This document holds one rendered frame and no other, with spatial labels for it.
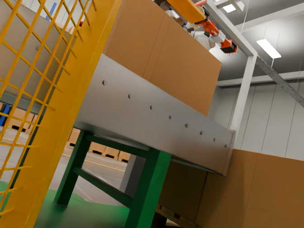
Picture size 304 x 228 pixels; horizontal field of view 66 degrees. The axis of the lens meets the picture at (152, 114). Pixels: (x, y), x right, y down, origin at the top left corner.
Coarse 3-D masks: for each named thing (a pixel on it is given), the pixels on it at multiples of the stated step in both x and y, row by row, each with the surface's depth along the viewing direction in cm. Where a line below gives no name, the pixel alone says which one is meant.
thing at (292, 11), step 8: (288, 8) 729; (296, 8) 706; (264, 16) 793; (272, 16) 766; (280, 16) 740; (288, 16) 725; (240, 24) 868; (248, 24) 836; (256, 24) 806; (264, 24) 792; (240, 32) 869; (296, 72) 1053; (232, 80) 1332; (240, 80) 1287; (256, 80) 1204; (264, 80) 1168; (272, 80) 1138
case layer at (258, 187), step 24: (168, 168) 139; (192, 168) 126; (240, 168) 106; (264, 168) 98; (288, 168) 92; (168, 192) 132; (192, 192) 120; (216, 192) 111; (240, 192) 102; (264, 192) 95; (288, 192) 89; (192, 216) 115; (216, 216) 106; (240, 216) 99; (264, 216) 92; (288, 216) 86
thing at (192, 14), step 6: (168, 0) 116; (174, 0) 115; (180, 0) 113; (186, 0) 112; (174, 6) 119; (180, 6) 117; (186, 6) 116; (192, 6) 115; (180, 12) 122; (186, 12) 120; (192, 12) 119; (198, 12) 117; (186, 18) 125; (192, 18) 123; (198, 18) 122; (204, 18) 121
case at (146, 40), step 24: (144, 0) 88; (120, 24) 82; (144, 24) 88; (168, 24) 96; (120, 48) 82; (144, 48) 89; (168, 48) 96; (192, 48) 105; (144, 72) 89; (168, 72) 97; (192, 72) 106; (216, 72) 117; (192, 96) 107
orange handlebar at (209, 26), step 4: (208, 20) 141; (204, 24) 145; (208, 24) 143; (212, 24) 143; (204, 28) 147; (208, 28) 146; (212, 28) 145; (216, 28) 146; (212, 32) 150; (216, 32) 148; (224, 40) 153
